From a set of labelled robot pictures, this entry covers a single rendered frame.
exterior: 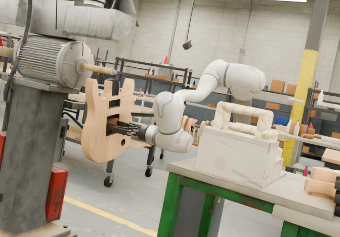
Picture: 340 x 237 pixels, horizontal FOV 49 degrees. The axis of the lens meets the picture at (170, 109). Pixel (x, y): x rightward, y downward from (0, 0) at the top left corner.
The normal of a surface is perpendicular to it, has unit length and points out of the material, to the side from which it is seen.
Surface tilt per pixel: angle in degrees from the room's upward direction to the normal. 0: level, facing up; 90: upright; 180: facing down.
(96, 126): 89
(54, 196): 90
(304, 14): 90
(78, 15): 90
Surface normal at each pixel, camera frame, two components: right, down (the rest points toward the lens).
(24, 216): 0.89, 0.04
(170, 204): -0.45, -0.04
